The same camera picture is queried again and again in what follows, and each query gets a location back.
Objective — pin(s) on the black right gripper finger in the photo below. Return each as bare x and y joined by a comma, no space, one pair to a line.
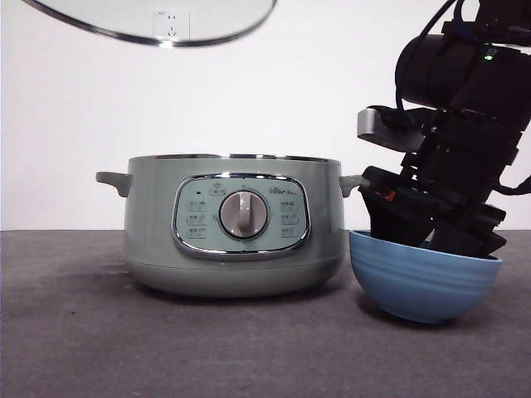
469,244
394,219

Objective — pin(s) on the blue ribbed bowl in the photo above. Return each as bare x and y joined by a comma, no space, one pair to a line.
415,286

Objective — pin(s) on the glass lid with green knob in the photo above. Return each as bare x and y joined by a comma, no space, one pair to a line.
166,20

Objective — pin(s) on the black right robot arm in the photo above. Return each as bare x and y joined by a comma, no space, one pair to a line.
435,70

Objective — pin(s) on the pale green electric steamer pot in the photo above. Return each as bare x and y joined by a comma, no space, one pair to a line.
153,232

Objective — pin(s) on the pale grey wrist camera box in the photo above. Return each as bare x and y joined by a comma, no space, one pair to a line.
369,124

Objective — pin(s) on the white wall socket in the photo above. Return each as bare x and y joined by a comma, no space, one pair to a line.
172,25

